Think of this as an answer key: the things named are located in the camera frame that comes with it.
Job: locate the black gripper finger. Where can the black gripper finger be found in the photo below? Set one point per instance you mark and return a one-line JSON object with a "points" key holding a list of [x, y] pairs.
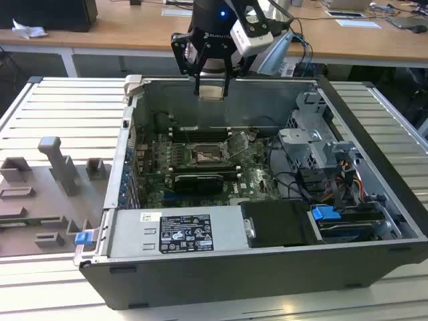
{"points": [[179, 50], [227, 83]]}

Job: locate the silver CPU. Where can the silver CPU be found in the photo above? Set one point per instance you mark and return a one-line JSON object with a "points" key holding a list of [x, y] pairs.
{"points": [[211, 93]]}

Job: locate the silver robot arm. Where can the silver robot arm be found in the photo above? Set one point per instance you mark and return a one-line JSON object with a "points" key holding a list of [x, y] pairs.
{"points": [[214, 67]]}

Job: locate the metal CPU socket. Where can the metal CPU socket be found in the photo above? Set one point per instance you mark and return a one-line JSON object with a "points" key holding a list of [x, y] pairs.
{"points": [[210, 157]]}

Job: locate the grey desk hatch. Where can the grey desk hatch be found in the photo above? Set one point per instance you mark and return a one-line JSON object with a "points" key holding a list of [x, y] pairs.
{"points": [[177, 12]]}

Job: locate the pale blue teach pendant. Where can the pale blue teach pendant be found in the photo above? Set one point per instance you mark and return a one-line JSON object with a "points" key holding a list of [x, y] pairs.
{"points": [[275, 53]]}

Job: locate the grey case latch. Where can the grey case latch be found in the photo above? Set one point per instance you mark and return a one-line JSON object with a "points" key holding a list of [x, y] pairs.
{"points": [[133, 85]]}

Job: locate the white power strip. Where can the white power strip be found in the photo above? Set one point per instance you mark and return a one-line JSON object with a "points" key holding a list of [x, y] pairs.
{"points": [[287, 69]]}

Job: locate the grey metal drive cage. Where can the grey metal drive cage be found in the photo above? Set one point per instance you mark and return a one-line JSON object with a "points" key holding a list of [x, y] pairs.
{"points": [[301, 140]]}

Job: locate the green motherboard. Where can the green motherboard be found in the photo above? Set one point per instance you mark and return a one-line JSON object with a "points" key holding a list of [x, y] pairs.
{"points": [[257, 180]]}

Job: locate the black graphics card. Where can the black graphics card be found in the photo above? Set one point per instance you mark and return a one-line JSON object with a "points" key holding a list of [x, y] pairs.
{"points": [[197, 184]]}

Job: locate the wooden desk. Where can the wooden desk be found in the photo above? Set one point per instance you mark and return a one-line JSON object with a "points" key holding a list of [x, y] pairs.
{"points": [[334, 43], [53, 37]]}

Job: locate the black box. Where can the black box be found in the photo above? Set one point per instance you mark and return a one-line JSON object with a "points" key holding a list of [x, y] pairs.
{"points": [[50, 15]]}

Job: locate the white framed tablet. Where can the white framed tablet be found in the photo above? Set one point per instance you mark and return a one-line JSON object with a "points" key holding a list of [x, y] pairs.
{"points": [[346, 14]]}

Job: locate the white paper sheet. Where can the white paper sheet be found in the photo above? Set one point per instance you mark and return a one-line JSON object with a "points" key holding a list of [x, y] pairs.
{"points": [[357, 23]]}

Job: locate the black plastic shroud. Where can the black plastic shroud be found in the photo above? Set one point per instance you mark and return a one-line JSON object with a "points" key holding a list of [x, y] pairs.
{"points": [[277, 224]]}

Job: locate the crumpled white paper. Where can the crumpled white paper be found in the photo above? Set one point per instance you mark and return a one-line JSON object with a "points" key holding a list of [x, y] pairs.
{"points": [[28, 30]]}

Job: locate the hard disk in blue carrier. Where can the hard disk in blue carrier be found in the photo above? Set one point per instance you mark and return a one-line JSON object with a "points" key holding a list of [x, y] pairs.
{"points": [[324, 214]]}

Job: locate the silver power supply unit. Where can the silver power supply unit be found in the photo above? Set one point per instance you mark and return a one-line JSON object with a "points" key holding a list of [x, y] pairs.
{"points": [[133, 234]]}

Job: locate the dark laptop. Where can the dark laptop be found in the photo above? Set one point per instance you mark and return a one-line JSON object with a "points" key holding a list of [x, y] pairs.
{"points": [[406, 22]]}

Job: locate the black PC case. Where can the black PC case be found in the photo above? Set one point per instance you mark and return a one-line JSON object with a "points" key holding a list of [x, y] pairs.
{"points": [[234, 281]]}

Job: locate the grey parts rack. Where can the grey parts rack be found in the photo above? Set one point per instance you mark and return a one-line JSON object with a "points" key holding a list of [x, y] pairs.
{"points": [[50, 204]]}

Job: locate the blue case latch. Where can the blue case latch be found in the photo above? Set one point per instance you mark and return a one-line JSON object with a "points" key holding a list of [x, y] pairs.
{"points": [[83, 238]]}

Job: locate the green RAM stick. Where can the green RAM stick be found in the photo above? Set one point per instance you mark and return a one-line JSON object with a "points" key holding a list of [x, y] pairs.
{"points": [[30, 222]]}

